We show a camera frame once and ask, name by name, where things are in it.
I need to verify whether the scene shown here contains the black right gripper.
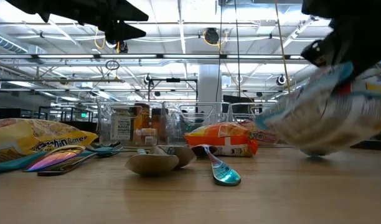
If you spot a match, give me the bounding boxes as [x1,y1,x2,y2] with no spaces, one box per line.
[301,17,381,78]

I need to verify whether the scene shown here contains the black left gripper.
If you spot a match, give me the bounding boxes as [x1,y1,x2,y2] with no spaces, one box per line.
[5,0,149,43]

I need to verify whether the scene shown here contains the blue ramen noodle packet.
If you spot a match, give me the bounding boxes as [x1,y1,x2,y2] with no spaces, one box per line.
[255,60,381,156]

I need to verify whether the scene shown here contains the red ramen noodle packet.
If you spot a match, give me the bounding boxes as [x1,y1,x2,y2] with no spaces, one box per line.
[240,119,280,146]

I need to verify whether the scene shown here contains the seasoning jar with white lid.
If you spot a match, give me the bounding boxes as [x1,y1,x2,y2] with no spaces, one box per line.
[109,108,134,142]

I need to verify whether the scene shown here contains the brown spice jar dark lid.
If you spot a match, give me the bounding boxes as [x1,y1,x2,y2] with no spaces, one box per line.
[150,108,163,141]

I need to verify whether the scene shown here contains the small spice jar white label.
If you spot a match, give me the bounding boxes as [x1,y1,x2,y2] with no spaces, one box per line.
[133,127,159,146]

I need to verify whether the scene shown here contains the orange ramen noodle packet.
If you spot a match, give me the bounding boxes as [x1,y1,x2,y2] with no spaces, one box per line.
[184,121,259,157]

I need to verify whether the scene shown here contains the yellow ramen noodle packet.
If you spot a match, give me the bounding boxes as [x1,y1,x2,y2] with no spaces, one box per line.
[0,118,99,164]

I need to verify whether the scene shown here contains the iridescent rainbow metal spoon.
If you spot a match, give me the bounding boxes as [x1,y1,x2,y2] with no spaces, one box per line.
[24,144,85,173]
[192,143,242,187]

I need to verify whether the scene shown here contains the black metal spoon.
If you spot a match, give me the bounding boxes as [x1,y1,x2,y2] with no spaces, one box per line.
[37,141,125,177]

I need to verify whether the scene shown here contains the teal plastic spoon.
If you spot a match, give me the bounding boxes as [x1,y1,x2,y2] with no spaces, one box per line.
[0,148,116,175]

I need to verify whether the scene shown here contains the black monitor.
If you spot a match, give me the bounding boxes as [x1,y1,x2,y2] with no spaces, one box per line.
[223,95,255,114]

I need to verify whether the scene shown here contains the white concrete pillar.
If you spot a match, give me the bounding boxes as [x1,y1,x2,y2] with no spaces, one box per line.
[198,64,223,103]

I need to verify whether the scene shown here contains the black background shelf rack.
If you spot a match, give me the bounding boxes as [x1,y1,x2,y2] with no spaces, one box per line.
[37,105,95,124]

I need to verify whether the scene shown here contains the yellow cable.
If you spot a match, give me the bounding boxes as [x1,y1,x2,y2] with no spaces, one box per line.
[273,0,291,94]

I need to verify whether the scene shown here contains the long ceiling light rail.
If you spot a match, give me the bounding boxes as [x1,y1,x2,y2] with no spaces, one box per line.
[0,53,303,60]

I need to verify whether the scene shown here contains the black background rig frame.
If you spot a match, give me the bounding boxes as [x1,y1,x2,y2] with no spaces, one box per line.
[148,78,199,102]

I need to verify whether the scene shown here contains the black hanging cable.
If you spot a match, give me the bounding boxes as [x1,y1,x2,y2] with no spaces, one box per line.
[215,0,223,94]

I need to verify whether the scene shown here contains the black aluminium table frame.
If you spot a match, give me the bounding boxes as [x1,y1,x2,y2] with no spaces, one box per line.
[350,130,381,152]

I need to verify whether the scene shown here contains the silver air duct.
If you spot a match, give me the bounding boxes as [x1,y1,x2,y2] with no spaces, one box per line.
[0,30,29,55]

